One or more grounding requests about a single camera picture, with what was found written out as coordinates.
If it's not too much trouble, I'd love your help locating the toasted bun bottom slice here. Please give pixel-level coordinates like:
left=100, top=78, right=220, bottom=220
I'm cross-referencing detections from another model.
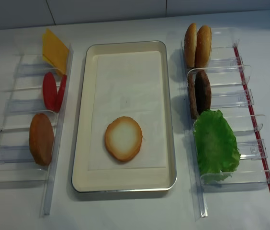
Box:
left=104, top=116, right=143, bottom=162

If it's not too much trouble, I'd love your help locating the yellow cheese slice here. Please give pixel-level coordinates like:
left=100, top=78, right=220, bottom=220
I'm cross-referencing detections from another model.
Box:
left=43, top=54, right=66, bottom=77
left=42, top=28, right=69, bottom=65

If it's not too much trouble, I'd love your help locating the red tomato slice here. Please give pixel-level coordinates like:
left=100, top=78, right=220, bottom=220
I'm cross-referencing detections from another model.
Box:
left=42, top=72, right=57, bottom=111
left=54, top=75, right=67, bottom=113

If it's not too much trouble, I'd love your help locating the dark brown meat patty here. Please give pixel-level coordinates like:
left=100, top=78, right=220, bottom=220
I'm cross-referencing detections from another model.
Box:
left=194, top=70, right=212, bottom=115

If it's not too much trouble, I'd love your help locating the green lettuce leaf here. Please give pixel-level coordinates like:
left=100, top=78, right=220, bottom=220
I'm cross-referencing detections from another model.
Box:
left=193, top=110, right=240, bottom=183

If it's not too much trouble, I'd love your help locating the clear acrylic left food rack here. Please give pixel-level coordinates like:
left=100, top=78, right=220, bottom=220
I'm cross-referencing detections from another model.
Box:
left=0, top=45, right=66, bottom=216

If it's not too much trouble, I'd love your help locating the clear acrylic food rack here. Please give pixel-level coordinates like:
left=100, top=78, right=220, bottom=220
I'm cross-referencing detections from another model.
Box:
left=0, top=45, right=66, bottom=216
left=168, top=27, right=270, bottom=219

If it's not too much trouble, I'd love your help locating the white parchment paper sheet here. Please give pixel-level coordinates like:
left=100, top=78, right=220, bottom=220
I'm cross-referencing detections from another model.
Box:
left=89, top=51, right=167, bottom=170

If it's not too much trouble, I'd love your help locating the cream metal baking tray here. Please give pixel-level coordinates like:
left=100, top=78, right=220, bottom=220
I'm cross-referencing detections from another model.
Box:
left=71, top=41, right=177, bottom=193

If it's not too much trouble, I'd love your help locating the sesame bun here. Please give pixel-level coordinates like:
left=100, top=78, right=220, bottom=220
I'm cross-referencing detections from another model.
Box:
left=184, top=23, right=197, bottom=69
left=195, top=25, right=212, bottom=68

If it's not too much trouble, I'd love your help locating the clear acrylic right food rack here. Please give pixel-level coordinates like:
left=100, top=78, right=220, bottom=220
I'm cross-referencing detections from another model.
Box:
left=168, top=27, right=270, bottom=219

